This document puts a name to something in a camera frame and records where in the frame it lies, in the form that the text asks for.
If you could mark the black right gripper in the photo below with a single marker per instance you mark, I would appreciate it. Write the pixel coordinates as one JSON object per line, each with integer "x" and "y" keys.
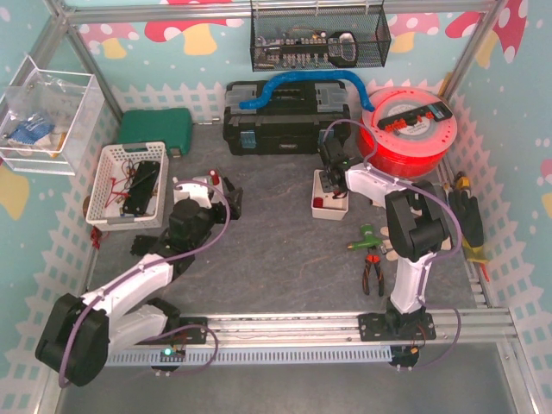
{"x": 327, "y": 178}

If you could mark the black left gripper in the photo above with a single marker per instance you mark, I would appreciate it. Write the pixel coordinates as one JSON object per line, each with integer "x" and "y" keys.
{"x": 233, "y": 203}

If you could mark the black handled screwdriver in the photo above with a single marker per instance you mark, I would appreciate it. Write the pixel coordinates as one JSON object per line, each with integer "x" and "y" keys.
{"x": 228, "y": 184}

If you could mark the large red spring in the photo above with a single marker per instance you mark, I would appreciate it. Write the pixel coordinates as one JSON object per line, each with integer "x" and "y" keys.
{"x": 214, "y": 177}

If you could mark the white peg fixture base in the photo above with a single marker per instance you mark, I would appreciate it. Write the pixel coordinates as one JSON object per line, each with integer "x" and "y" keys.
{"x": 206, "y": 181}

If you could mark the black rectangular plate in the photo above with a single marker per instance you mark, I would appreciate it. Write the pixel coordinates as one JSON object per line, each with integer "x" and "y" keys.
{"x": 144, "y": 246}

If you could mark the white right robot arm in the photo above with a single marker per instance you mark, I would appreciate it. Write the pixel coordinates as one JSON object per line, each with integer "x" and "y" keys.
{"x": 415, "y": 217}

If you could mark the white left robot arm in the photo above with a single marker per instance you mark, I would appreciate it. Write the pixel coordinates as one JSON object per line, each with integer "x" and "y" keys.
{"x": 188, "y": 234}

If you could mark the white spring box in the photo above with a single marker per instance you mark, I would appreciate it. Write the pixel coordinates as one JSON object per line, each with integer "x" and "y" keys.
{"x": 334, "y": 209}

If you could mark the black toolbox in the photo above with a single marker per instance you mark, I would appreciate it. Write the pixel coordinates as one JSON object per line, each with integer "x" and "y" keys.
{"x": 293, "y": 122}

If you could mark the green hand tool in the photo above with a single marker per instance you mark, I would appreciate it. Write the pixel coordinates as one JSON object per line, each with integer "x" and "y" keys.
{"x": 368, "y": 240}

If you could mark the red filament spool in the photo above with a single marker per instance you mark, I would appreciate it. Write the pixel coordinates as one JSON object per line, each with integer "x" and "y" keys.
{"x": 410, "y": 152}

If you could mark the green plastic case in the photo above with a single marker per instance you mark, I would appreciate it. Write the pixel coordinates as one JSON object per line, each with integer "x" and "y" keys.
{"x": 171, "y": 126}

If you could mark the black device in basket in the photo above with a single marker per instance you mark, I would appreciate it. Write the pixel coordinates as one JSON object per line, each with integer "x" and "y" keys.
{"x": 141, "y": 188}

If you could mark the lower white work glove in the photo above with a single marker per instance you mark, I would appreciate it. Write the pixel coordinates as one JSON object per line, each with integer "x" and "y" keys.
{"x": 387, "y": 249}

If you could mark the black power strip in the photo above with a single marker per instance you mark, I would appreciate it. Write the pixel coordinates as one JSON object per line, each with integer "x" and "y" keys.
{"x": 437, "y": 111}

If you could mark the white perforated basket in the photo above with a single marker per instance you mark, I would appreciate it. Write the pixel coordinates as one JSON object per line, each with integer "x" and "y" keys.
{"x": 117, "y": 167}

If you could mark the yellow black tool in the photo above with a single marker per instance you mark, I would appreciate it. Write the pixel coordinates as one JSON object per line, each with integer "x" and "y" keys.
{"x": 460, "y": 182}

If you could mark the black yellow rubber glove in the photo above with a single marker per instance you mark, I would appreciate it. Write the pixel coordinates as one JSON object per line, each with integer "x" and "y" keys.
{"x": 467, "y": 212}

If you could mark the clear acrylic box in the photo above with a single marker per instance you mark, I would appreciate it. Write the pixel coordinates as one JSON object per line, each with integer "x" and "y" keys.
{"x": 72, "y": 101}

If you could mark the blue white glove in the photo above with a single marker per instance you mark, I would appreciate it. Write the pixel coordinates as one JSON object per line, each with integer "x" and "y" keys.
{"x": 34, "y": 131}

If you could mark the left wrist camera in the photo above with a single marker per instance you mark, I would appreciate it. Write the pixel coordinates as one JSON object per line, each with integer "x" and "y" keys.
{"x": 198, "y": 193}

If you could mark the black wire mesh basket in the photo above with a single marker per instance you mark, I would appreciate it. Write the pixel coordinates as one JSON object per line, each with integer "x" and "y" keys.
{"x": 315, "y": 39}

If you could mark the grey slotted cable duct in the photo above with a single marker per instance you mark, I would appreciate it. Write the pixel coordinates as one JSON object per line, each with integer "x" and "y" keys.
{"x": 197, "y": 357}

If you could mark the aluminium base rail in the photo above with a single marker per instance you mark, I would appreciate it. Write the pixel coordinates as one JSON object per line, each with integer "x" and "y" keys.
{"x": 280, "y": 328}

